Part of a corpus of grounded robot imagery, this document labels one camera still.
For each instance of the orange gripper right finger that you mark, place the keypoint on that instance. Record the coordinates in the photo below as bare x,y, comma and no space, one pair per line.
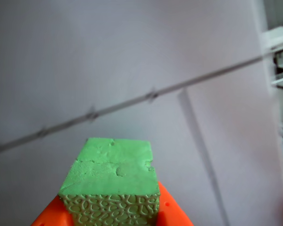
172,212

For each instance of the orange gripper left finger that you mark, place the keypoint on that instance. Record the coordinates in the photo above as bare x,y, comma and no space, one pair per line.
54,214

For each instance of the green textured foam block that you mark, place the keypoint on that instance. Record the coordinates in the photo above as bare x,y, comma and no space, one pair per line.
110,174

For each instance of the white paper sheet with rectangle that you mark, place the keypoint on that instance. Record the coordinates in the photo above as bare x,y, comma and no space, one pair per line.
108,58

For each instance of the white shelf rack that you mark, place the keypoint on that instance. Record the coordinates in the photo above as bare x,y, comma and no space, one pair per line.
279,37

